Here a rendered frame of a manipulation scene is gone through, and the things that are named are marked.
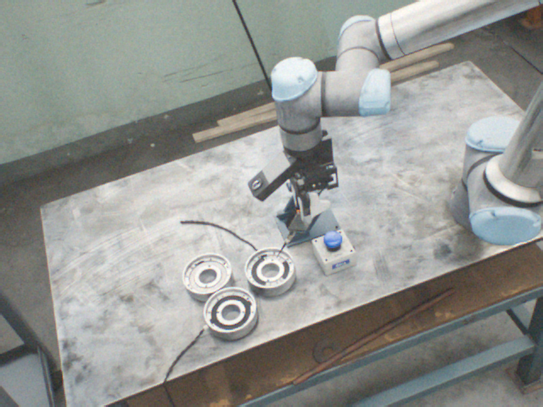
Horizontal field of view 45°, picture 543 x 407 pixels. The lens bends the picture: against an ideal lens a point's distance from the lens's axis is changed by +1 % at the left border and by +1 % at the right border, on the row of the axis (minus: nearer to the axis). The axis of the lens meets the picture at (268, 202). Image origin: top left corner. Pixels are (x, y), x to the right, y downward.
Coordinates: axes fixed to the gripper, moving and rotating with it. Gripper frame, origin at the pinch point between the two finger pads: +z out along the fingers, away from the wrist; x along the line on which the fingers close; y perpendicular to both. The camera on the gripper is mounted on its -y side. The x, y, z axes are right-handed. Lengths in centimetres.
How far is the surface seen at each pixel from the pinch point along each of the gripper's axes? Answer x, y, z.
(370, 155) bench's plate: 23.2, 24.4, 13.1
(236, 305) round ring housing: -8.3, -18.2, 10.5
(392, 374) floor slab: 7, 22, 93
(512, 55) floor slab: 136, 141, 93
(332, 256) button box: -5.7, 3.7, 8.6
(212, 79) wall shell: 158, 4, 73
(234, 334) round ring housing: -14.9, -20.2, 10.1
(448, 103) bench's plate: 33, 50, 13
